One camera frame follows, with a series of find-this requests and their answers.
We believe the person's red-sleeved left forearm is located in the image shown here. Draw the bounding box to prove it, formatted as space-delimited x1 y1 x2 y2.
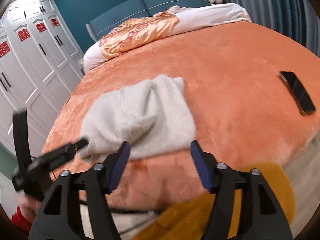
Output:
11 205 34 233

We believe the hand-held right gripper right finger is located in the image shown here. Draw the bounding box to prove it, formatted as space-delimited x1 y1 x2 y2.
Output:
190 140 293 240

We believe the orange satin floral cloth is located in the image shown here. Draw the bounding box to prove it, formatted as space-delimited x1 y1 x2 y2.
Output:
99 12 180 59

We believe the cream cloth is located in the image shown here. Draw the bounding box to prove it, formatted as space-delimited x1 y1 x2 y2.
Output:
80 202 163 240

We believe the orange plush blanket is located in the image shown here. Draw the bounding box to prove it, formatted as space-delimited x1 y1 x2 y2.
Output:
41 20 320 205

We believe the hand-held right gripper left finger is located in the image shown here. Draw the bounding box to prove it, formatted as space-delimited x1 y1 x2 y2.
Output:
29 141 131 240

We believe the blue upholstered headboard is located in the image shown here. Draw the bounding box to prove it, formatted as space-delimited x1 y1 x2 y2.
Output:
86 0 209 43

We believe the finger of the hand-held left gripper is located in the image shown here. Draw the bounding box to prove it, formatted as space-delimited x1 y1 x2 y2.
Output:
12 110 32 172
72 137 90 153

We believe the cream sweater with black hearts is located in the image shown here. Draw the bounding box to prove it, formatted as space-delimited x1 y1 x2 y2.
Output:
79 74 197 162

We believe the black cable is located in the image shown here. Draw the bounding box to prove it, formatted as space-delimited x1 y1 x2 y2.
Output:
80 200 163 217

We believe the black smartphone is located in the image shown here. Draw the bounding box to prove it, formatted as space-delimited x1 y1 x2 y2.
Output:
279 71 317 115

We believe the white wardrobe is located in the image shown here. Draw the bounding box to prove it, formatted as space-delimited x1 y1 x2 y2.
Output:
0 0 85 153

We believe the person's left hand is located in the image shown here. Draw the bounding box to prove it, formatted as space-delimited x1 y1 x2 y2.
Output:
20 195 42 220

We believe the grey curtain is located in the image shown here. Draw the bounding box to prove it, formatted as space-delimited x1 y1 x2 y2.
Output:
216 0 320 55

